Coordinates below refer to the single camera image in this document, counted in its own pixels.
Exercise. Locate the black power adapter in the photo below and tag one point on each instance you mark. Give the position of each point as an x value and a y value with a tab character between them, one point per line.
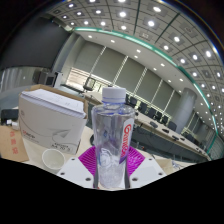
9	116

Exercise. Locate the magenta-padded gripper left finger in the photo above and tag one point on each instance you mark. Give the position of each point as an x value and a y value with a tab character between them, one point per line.
78	171

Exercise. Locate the clear plastic water bottle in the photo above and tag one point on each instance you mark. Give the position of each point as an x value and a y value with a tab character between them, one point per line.
111	133

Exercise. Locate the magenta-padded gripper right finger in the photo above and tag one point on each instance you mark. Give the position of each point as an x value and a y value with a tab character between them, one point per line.
146	171

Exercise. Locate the white copy paper carton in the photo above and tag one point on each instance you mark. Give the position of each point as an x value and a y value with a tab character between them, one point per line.
50	123

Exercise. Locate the brown paper envelope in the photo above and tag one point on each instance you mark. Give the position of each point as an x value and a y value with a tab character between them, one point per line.
11	145

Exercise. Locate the round ceiling lights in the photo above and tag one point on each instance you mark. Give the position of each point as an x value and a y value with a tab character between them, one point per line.
122	14

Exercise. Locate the row of black office chairs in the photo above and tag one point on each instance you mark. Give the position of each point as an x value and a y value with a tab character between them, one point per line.
145	108

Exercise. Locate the grey box monitor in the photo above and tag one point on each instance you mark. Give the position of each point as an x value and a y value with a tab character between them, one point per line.
47	78

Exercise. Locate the long curved conference desk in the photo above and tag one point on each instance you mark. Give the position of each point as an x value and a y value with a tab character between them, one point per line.
160	130

